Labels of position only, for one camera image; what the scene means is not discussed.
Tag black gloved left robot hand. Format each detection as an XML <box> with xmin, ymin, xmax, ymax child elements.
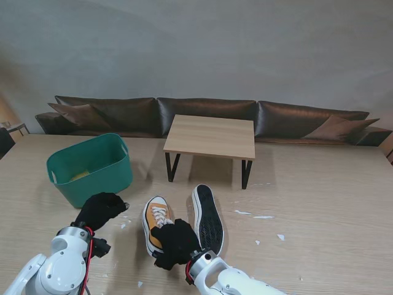
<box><xmin>75</xmin><ymin>192</ymin><xmax>130</xmax><ymax>232</ymax></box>

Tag red cable on left arm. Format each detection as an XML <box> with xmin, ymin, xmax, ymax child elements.
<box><xmin>80</xmin><ymin>226</ymin><xmax>95</xmax><ymax>295</ymax></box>

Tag green plastic basket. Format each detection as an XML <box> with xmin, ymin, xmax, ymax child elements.
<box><xmin>45</xmin><ymin>132</ymin><xmax>134</xmax><ymax>210</ymax></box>

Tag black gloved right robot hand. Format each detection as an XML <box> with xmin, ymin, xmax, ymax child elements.
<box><xmin>152</xmin><ymin>218</ymin><xmax>202</xmax><ymax>271</ymax></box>

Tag small wooden side table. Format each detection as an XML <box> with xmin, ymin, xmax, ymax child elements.
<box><xmin>0</xmin><ymin>121</ymin><xmax>31</xmax><ymax>136</ymax></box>

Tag brown leather cushion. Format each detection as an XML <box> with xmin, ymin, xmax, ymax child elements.
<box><xmin>302</xmin><ymin>115</ymin><xmax>381</xmax><ymax>141</ymax></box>
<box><xmin>47</xmin><ymin>103</ymin><xmax>113</xmax><ymax>130</ymax></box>

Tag small wooden table black legs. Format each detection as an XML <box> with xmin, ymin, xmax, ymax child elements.
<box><xmin>162</xmin><ymin>115</ymin><xmax>256</xmax><ymax>190</ymax></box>

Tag wooden brush pale bristles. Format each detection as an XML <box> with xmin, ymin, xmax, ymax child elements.
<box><xmin>69</xmin><ymin>167</ymin><xmax>92</xmax><ymax>183</ymax></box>

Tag dark brown leather sofa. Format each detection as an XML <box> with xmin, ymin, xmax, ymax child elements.
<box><xmin>34</xmin><ymin>95</ymin><xmax>393</xmax><ymax>148</ymax></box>

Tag yellow canvas sneaker white laces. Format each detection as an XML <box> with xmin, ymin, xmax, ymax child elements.
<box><xmin>141</xmin><ymin>195</ymin><xmax>175</xmax><ymax>258</ymax></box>
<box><xmin>191</xmin><ymin>183</ymin><xmax>227</xmax><ymax>256</ymax></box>

